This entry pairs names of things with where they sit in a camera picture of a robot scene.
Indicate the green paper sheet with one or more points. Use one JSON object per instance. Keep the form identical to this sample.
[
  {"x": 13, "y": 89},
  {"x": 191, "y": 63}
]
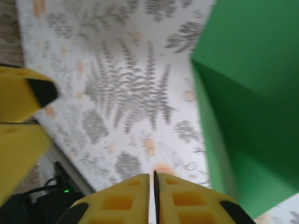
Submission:
[{"x": 245, "y": 70}]

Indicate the aluminium frame beam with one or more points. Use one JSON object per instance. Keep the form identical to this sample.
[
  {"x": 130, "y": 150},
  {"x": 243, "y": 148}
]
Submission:
[{"x": 70, "y": 170}]

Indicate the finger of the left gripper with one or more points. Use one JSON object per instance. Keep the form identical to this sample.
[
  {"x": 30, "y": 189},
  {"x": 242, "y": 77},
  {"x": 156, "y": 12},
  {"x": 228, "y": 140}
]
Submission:
[
  {"x": 16, "y": 93},
  {"x": 18, "y": 151}
]

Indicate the floral patterned table cover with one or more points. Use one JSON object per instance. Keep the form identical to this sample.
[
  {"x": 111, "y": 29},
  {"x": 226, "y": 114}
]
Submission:
[{"x": 130, "y": 93}]

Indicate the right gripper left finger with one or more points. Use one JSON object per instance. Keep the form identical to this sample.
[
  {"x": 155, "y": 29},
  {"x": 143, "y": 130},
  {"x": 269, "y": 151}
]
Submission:
[{"x": 116, "y": 205}]

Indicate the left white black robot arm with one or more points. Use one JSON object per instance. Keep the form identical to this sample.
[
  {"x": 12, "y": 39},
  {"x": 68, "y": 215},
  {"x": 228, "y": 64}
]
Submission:
[{"x": 46, "y": 207}]

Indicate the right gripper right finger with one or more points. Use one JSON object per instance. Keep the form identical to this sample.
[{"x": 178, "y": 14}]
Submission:
[{"x": 194, "y": 205}]

